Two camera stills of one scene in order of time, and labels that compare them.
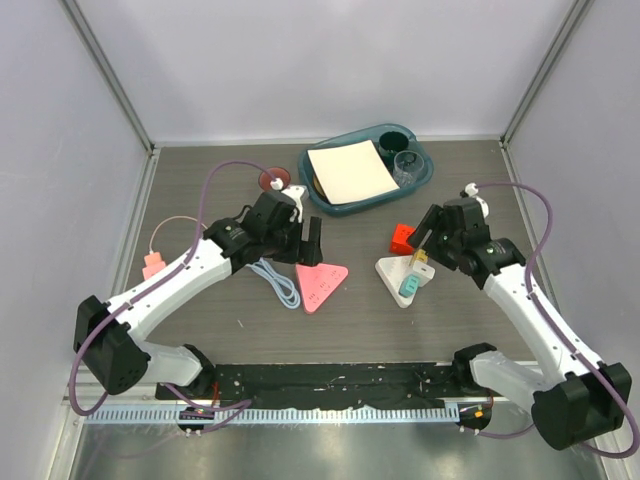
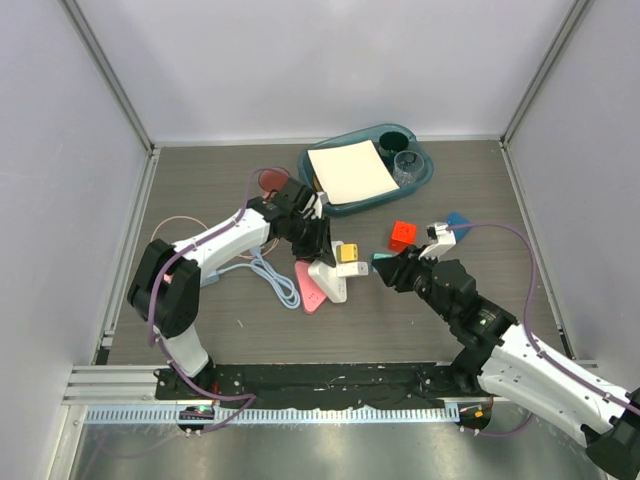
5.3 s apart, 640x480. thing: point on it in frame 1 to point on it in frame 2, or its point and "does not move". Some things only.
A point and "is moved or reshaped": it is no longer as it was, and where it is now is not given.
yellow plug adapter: [421, 255] is moved or reshaped
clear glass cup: [407, 167] does not move
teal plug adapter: [409, 286] is moved or reshaped
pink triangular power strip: [318, 281] does not move
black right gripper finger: [421, 235] to [396, 271]
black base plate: [316, 385] does not move
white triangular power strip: [393, 271] is moved or reshaped
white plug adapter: [424, 272] is moved or reshaped
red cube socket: [398, 244] does not move
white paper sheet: [350, 170] does not move
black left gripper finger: [310, 252] to [324, 245]
